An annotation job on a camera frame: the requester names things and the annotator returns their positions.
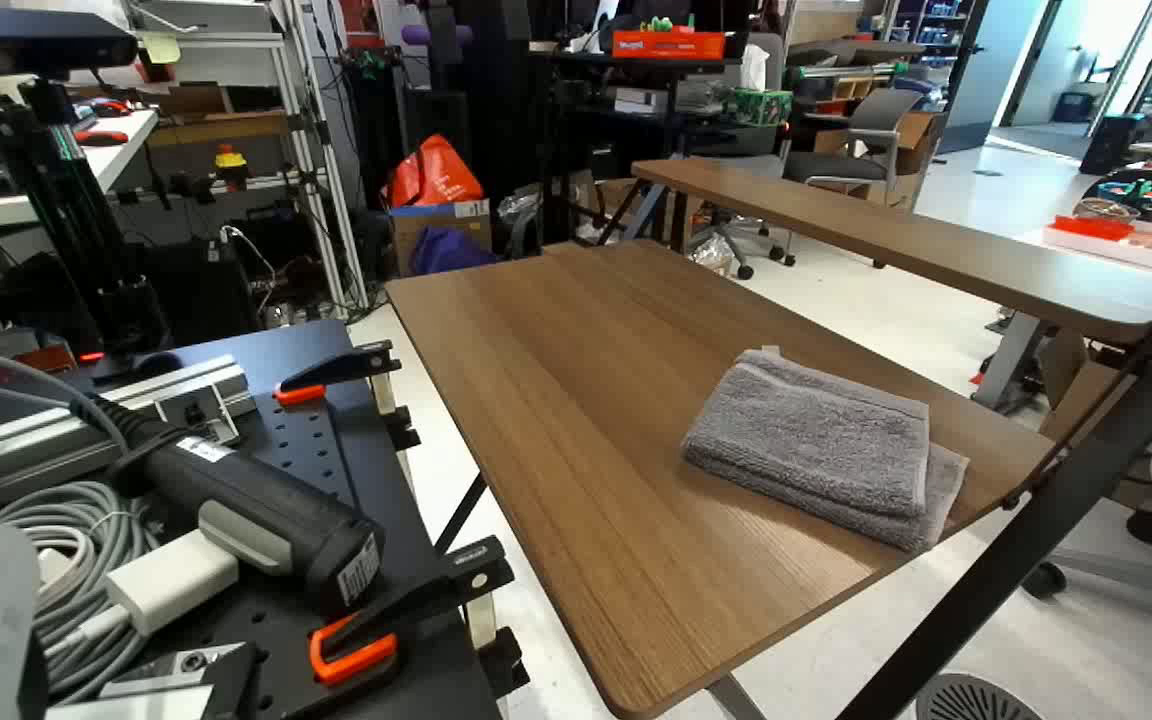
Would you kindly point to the grey towel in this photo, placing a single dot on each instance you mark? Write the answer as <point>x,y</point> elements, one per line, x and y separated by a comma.
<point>831,445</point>

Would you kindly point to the cardboard box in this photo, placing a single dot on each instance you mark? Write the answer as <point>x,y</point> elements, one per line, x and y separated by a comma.
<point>442,238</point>

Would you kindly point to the orange bag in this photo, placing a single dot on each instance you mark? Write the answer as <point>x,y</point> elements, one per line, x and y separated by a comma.
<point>433,172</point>

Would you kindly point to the black orange clamp rear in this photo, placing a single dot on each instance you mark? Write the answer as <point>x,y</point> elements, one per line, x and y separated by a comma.
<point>348,367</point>

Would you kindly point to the black orange clamp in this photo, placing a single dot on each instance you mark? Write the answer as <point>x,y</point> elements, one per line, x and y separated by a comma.
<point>348,367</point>
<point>374,632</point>

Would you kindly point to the orange storage box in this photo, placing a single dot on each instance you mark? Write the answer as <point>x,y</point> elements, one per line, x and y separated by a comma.
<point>670,47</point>

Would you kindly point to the black handheld device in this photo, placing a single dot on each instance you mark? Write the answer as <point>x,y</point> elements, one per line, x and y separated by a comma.
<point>269,517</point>

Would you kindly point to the black orange clamp front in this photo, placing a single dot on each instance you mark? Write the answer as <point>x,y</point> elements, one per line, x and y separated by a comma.
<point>374,632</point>

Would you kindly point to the grey office chair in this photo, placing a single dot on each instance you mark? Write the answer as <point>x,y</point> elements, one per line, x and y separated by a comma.
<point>871,145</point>

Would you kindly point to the white power adapter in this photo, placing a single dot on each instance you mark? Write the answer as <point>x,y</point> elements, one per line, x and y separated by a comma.
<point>169,580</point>

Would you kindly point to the wooden table with black frame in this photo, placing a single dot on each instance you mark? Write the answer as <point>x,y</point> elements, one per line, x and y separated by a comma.
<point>574,377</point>

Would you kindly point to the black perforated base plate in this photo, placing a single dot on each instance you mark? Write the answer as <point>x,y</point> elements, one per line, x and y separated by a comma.
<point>342,455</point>

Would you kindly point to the aluminium extrusion rail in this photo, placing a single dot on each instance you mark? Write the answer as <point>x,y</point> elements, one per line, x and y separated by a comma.
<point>53,445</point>

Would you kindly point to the black camera tripod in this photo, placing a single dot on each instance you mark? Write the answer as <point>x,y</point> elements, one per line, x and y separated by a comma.
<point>45,162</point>

